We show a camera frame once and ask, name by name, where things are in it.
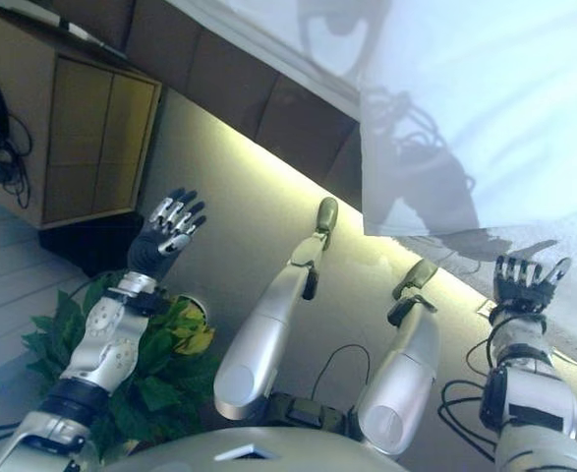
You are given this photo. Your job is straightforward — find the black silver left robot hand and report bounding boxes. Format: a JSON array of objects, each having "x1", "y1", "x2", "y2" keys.
[{"x1": 128, "y1": 189, "x2": 208, "y2": 285}]

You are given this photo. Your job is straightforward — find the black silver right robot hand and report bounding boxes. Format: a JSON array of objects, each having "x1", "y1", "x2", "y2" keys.
[{"x1": 489, "y1": 253, "x2": 573, "y2": 316}]

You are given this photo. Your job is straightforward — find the white duvet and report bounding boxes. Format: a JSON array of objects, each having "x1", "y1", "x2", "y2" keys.
[{"x1": 356, "y1": 0, "x2": 577, "y2": 270}]

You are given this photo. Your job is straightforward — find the white plant pot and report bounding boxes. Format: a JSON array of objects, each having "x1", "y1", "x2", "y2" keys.
[{"x1": 175, "y1": 293, "x2": 210, "y2": 325}]

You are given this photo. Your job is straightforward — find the wooden nightstand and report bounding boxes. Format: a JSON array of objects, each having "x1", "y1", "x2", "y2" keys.
[{"x1": 0, "y1": 4, "x2": 165, "y2": 277}]

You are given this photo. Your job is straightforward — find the green potted plant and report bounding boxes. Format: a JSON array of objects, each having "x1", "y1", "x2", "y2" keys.
[{"x1": 22, "y1": 272, "x2": 221, "y2": 459}]

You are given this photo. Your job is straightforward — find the silver left robot leg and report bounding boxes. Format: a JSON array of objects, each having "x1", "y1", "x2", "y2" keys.
[{"x1": 213, "y1": 196, "x2": 340, "y2": 423}]

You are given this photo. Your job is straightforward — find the silver robot leg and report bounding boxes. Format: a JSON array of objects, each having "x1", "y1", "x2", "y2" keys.
[
  {"x1": 213, "y1": 196, "x2": 340, "y2": 423},
  {"x1": 355, "y1": 259, "x2": 440, "y2": 457}
]

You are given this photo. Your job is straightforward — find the silver right robot leg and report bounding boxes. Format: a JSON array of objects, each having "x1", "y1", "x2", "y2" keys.
[{"x1": 355, "y1": 259, "x2": 440, "y2": 457}]

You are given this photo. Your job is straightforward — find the grey robot torso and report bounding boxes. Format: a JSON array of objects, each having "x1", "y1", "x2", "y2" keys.
[{"x1": 100, "y1": 426, "x2": 408, "y2": 472}]

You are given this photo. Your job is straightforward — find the white mattress sheet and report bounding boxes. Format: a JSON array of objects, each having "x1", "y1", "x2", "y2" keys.
[{"x1": 164, "y1": 0, "x2": 369, "y2": 95}]

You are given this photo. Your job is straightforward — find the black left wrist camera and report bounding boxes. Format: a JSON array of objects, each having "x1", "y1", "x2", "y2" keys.
[{"x1": 124, "y1": 288, "x2": 170, "y2": 317}]

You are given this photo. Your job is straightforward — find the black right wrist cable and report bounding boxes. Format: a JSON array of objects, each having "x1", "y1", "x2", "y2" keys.
[{"x1": 436, "y1": 313, "x2": 501, "y2": 464}]

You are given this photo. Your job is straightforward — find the tangled black cables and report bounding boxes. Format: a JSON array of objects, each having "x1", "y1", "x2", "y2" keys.
[{"x1": 0, "y1": 110, "x2": 34, "y2": 211}]

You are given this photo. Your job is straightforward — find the brown upholstered bed frame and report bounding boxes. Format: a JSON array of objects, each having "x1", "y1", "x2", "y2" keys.
[{"x1": 59, "y1": 0, "x2": 367, "y2": 218}]

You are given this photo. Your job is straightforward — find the black waist cable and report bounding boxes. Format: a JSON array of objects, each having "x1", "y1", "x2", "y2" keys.
[{"x1": 309, "y1": 342, "x2": 373, "y2": 410}]

